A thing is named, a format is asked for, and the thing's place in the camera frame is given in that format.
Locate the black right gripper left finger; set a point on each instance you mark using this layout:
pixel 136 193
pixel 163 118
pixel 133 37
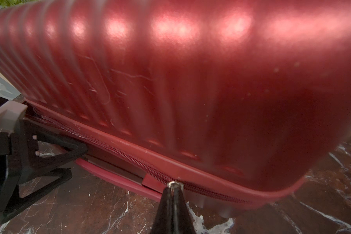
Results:
pixel 163 223

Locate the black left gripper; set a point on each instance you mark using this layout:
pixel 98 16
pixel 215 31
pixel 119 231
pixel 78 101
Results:
pixel 37 152

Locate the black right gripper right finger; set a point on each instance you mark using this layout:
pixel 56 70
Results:
pixel 182 223

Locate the silver zipper pull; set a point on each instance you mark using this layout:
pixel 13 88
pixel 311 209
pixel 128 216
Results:
pixel 175 184

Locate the red ribbed hardshell suitcase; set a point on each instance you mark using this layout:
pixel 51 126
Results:
pixel 237 100

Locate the green white artificial flowers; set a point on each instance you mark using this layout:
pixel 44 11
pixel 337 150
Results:
pixel 9 3

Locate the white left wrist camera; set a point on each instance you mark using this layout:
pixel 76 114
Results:
pixel 10 113

